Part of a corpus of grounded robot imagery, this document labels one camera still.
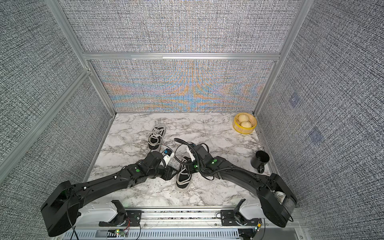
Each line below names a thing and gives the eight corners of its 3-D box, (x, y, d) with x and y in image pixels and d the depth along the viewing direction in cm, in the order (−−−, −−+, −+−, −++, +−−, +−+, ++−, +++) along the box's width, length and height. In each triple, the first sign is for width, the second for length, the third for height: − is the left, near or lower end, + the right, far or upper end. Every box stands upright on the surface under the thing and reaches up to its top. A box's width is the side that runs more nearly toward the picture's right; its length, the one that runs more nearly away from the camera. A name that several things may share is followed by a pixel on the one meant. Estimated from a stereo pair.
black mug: (248, 170, 92) (253, 163, 84) (252, 156, 98) (257, 149, 90) (261, 175, 90) (267, 168, 82) (263, 161, 95) (270, 153, 88)
